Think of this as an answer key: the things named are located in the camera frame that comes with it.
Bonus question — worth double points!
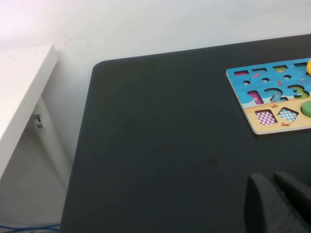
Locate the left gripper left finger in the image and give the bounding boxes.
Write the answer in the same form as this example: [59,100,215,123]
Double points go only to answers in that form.
[243,172,295,233]

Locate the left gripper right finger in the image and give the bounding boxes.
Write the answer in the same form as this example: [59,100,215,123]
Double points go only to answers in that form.
[273,171,311,233]

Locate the green circle puzzle piece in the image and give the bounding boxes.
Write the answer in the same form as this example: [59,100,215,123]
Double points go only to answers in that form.
[300,100,311,115]

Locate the colourful wooden puzzle board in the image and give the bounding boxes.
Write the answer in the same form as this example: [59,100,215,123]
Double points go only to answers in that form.
[225,57,311,136]

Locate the barcode sticker label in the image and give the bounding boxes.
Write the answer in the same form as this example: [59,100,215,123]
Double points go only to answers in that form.
[33,113,47,135]

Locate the white side table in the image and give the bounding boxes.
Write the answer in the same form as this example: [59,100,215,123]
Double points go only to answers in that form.
[0,43,73,195]

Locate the blue cable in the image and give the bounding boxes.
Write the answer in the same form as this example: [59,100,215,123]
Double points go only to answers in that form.
[0,223,61,232]

